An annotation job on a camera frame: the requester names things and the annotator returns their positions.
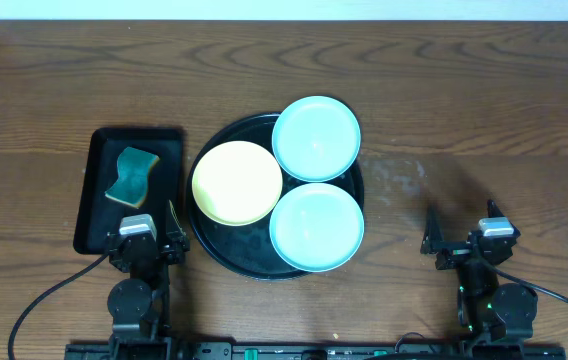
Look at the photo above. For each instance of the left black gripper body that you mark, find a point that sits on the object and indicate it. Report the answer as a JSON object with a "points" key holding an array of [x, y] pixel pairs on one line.
{"points": [[173, 257]]}

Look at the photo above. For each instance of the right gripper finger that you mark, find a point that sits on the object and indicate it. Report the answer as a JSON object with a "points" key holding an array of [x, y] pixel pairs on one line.
{"points": [[432, 242], [493, 210]]}

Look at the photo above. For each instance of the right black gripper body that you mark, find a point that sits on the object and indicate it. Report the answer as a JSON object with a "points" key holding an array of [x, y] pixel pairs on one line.
{"points": [[455, 253]]}

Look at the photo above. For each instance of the green yellow sponge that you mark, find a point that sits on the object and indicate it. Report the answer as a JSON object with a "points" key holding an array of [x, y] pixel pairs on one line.
{"points": [[132, 184]]}

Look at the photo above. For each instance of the yellow plate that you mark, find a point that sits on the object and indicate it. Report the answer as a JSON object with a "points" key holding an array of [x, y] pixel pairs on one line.
{"points": [[237, 183]]}

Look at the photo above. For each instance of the light green plate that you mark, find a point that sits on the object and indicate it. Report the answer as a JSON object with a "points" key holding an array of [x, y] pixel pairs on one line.
{"points": [[316, 227], [316, 138]]}

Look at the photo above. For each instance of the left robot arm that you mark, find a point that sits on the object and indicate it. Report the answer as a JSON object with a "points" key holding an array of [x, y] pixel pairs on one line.
{"points": [[140, 304]]}

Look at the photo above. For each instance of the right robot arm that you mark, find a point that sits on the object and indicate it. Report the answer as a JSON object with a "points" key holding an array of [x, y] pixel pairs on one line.
{"points": [[499, 316]]}

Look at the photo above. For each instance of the black rectangular tray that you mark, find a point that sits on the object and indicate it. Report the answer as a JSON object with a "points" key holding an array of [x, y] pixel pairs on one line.
{"points": [[100, 216]]}

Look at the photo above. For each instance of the black round tray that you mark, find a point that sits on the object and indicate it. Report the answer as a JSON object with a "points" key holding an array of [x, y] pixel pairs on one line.
{"points": [[248, 249]]}

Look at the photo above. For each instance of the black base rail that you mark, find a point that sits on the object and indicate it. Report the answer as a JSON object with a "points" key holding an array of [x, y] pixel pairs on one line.
{"points": [[228, 351]]}

